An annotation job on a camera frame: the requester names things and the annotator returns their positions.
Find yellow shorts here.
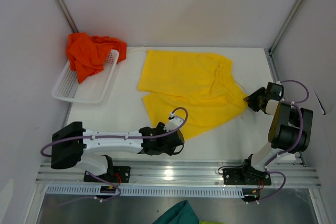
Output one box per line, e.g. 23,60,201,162
138,50,247,140

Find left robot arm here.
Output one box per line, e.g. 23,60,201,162
51,122,185,182

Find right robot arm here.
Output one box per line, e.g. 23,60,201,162
239,82,313,184

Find orange shorts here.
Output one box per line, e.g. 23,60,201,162
66,33,127,83

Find teal cloth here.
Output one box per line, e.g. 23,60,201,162
153,200,199,224

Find white plastic basket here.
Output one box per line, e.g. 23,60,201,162
51,49,119,104

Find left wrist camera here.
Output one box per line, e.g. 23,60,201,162
164,112,184,132

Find right side aluminium rail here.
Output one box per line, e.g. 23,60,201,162
265,50,309,166

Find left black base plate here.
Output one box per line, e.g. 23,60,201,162
83,166,131,184

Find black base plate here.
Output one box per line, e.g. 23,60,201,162
217,166,271,186
83,166,131,184

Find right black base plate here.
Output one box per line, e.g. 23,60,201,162
217,166,271,186

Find aluminium mounting rail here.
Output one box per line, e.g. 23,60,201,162
35,160,321,189

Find right aluminium corner post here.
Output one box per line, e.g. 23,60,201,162
268,0,306,56

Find aluminium corner post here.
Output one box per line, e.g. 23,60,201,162
268,0,306,56
55,0,79,33

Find slotted cable duct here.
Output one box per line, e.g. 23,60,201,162
46,184,244,198

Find left aluminium corner post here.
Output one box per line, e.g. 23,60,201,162
55,0,79,33

